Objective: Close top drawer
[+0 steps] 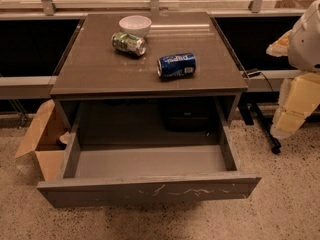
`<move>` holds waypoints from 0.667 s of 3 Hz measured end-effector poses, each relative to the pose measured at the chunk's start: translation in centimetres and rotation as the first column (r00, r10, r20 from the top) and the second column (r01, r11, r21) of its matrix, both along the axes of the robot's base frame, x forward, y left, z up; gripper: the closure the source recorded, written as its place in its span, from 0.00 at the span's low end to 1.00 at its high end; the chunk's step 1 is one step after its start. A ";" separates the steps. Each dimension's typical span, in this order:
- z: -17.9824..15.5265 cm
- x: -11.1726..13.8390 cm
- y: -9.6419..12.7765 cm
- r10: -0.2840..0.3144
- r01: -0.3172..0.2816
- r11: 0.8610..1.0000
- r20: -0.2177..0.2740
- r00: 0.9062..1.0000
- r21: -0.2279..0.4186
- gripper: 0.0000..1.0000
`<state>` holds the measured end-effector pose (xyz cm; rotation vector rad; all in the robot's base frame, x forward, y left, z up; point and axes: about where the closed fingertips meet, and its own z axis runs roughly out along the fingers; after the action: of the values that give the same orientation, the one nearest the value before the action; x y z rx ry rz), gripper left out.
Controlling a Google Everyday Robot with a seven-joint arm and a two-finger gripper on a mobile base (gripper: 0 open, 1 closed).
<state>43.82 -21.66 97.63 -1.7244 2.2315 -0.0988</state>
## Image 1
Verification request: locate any metal window railing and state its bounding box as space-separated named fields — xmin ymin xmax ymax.
xmin=0 ymin=0 xmax=320 ymax=18

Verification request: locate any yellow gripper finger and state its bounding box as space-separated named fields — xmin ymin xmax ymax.
xmin=266 ymin=30 xmax=291 ymax=57
xmin=270 ymin=73 xmax=320 ymax=140

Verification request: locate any grey top drawer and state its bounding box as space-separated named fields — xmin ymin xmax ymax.
xmin=38 ymin=101 xmax=261 ymax=207

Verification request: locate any open cardboard box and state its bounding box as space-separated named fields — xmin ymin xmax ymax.
xmin=15 ymin=100 xmax=67 ymax=181

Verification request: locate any blue pepsi can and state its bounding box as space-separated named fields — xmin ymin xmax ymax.
xmin=157 ymin=53 xmax=196 ymax=78

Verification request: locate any green crushed soda can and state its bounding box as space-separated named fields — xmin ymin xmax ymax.
xmin=111 ymin=32 xmax=146 ymax=56

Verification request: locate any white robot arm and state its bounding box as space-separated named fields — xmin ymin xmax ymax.
xmin=266 ymin=0 xmax=320 ymax=139

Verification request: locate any white bowl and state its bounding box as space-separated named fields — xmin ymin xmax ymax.
xmin=119 ymin=15 xmax=152 ymax=38

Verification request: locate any black box under cabinet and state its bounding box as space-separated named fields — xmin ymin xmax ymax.
xmin=160 ymin=101 xmax=216 ymax=132

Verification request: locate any grey cabinet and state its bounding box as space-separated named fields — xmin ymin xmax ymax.
xmin=51 ymin=12 xmax=247 ymax=133

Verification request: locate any black power adapter with cable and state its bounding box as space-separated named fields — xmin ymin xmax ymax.
xmin=242 ymin=68 xmax=272 ymax=89

